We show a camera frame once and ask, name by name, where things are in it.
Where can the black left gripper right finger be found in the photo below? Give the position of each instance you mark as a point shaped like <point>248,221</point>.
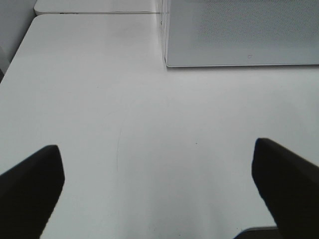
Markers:
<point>289,186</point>

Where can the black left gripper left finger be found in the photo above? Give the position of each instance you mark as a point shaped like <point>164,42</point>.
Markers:
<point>29,193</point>

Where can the white microwave door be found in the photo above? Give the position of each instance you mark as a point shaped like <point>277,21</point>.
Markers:
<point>200,33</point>

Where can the grey left robot arm base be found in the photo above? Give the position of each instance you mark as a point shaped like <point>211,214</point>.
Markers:
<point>260,233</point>

